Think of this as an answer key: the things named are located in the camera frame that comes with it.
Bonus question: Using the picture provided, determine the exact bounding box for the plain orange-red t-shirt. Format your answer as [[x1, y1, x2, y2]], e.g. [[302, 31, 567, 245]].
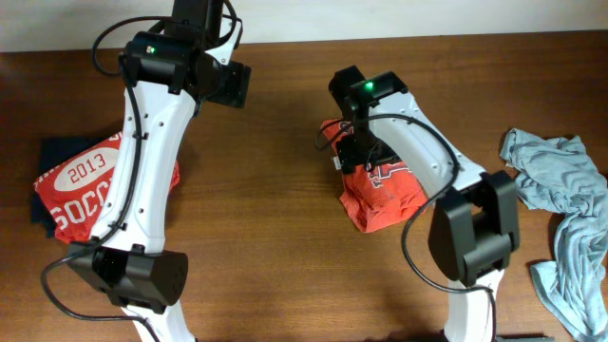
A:
[[318, 118, 429, 235]]

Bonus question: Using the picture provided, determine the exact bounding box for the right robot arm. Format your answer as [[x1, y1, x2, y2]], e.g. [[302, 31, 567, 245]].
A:
[[329, 66, 521, 341]]

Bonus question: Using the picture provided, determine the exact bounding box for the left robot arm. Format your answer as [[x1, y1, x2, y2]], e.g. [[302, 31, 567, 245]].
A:
[[65, 1, 251, 341]]

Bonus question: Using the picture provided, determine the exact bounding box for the folded red soccer shirt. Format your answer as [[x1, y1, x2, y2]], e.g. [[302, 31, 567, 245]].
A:
[[33, 132, 181, 244]]

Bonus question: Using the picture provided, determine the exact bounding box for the light blue crumpled shirt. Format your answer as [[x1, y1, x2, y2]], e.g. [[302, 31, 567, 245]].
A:
[[500, 128, 607, 341]]

